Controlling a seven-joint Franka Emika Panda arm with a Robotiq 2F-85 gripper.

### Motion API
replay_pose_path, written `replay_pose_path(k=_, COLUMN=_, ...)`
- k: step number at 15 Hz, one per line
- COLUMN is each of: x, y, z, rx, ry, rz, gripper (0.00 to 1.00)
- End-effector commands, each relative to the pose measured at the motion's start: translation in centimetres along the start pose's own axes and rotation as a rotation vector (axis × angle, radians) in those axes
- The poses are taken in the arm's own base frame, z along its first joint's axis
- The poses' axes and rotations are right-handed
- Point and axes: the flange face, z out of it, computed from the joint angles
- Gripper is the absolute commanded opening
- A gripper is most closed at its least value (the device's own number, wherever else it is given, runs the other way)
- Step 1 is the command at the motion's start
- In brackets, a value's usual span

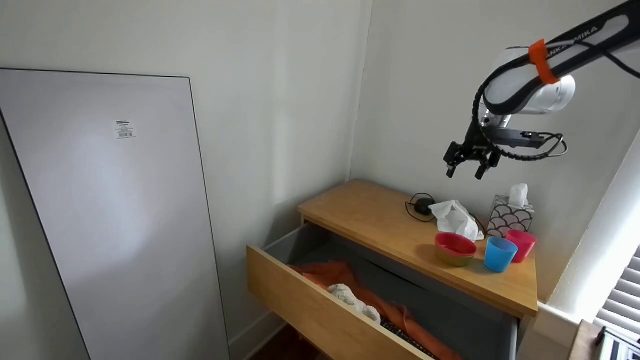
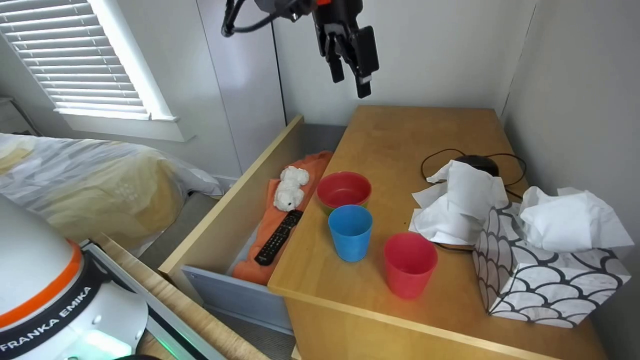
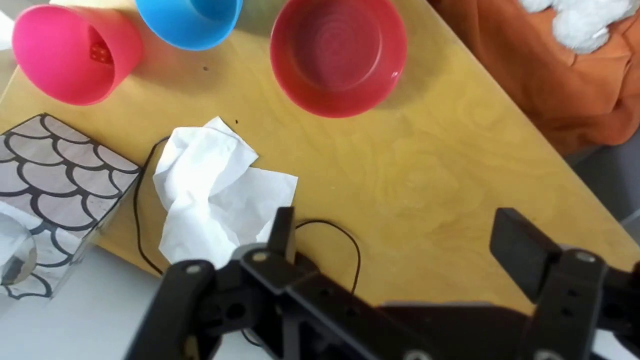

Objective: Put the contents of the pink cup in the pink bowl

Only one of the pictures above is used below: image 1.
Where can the pink plastic cup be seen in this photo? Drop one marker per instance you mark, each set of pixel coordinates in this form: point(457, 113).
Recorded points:
point(523, 245)

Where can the white tissue sheet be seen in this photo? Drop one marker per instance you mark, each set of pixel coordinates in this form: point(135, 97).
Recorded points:
point(518, 195)

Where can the pink plastic bowl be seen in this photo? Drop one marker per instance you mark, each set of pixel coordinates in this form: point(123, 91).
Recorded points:
point(454, 246)

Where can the orange cloth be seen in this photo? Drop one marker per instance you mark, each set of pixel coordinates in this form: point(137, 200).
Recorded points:
point(402, 320)

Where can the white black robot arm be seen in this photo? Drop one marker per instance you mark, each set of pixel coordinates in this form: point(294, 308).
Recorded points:
point(533, 91)

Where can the crumpled white tissue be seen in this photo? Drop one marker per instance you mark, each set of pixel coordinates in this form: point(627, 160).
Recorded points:
point(457, 219)

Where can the white louvered window blinds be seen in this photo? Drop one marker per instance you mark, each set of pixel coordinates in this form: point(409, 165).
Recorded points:
point(623, 307)

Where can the wooden front grey drawer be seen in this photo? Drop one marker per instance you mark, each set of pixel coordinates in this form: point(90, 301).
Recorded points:
point(301, 307)

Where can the wooden dresser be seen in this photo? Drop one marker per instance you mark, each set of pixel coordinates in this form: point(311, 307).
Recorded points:
point(372, 221)

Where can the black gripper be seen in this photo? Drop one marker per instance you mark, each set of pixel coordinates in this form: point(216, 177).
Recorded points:
point(473, 150)

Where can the blue plastic cup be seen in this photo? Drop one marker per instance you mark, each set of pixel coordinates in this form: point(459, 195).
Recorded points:
point(499, 255)

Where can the small printed label sticker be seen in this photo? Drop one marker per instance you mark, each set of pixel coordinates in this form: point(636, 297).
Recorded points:
point(124, 129)

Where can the large white leaning panel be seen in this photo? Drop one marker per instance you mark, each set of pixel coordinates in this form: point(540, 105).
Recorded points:
point(100, 213)

